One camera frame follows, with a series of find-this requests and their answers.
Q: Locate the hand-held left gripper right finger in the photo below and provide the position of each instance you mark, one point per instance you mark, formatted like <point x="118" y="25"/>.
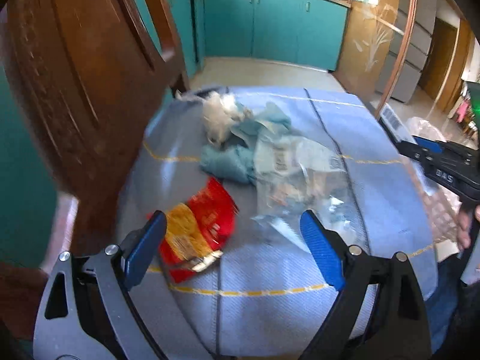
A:
<point x="322" y="251"/>

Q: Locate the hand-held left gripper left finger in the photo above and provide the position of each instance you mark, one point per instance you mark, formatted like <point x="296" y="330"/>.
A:
<point x="144" y="247"/>

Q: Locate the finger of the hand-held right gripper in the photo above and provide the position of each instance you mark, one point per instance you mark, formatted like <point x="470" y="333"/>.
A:
<point x="412" y="153"/>
<point x="427" y="143"/>

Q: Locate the clear plastic bin liner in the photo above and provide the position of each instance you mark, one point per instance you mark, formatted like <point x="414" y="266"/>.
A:
<point x="423" y="127"/>

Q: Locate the clear plastic bag with label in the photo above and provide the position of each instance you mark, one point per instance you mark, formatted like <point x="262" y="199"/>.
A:
<point x="300" y="180"/>

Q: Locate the red and yellow snack packet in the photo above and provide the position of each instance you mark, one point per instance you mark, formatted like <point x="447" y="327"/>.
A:
<point x="210" y="210"/>

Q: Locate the teal blue cloth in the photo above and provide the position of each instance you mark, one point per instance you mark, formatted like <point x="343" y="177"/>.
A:
<point x="228" y="161"/>

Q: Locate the white tissue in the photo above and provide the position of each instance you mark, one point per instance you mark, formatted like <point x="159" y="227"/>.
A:
<point x="221" y="114"/>

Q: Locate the person's right hand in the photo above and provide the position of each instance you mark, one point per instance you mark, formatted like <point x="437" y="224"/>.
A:
<point x="465" y="228"/>

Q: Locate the pink plastic chairs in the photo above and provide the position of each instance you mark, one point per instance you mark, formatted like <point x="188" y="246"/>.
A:
<point x="464" y="110"/>

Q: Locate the blue striped cloth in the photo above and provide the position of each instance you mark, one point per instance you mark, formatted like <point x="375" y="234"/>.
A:
<point x="262" y="307"/>

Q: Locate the brown wooden door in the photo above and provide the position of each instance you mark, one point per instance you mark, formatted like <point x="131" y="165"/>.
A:
<point x="438" y="56"/>

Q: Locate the grey refrigerator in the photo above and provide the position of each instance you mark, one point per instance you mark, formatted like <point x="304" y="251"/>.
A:
<point x="412" y="45"/>

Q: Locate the glass sliding door with fish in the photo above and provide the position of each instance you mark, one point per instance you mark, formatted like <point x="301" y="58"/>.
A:
<point x="375" y="37"/>

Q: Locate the carved wooden chair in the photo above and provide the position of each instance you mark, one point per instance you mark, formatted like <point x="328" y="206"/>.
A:
<point x="75" y="101"/>

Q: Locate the teal lower cabinets under stove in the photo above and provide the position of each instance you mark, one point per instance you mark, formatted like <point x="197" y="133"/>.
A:
<point x="277" y="26"/>

